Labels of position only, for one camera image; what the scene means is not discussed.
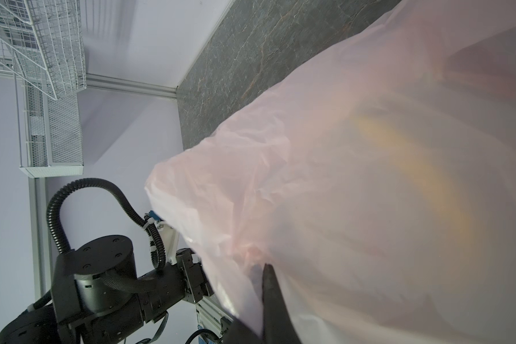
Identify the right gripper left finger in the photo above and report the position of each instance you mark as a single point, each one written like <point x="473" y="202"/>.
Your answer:
<point x="239" y="333"/>

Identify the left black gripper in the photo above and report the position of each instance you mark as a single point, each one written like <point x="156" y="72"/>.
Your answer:
<point x="197" y="285"/>

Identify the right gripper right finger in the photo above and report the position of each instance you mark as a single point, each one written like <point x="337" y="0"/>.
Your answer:
<point x="277" y="325"/>

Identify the pink plastic bag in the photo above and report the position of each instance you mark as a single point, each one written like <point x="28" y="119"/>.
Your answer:
<point x="273" y="184"/>

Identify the yellow banana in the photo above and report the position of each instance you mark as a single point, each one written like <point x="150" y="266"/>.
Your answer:
<point x="421" y="214"/>

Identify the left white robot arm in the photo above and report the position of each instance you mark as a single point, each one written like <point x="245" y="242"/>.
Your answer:
<point x="97" y="297"/>

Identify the small white mesh basket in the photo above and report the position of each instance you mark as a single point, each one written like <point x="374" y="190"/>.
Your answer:
<point x="50" y="135"/>

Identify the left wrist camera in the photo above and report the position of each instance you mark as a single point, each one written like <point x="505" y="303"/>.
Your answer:
<point x="170" y="236"/>

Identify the long white wire basket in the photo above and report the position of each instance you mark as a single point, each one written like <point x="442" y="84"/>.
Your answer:
<point x="42" y="43"/>

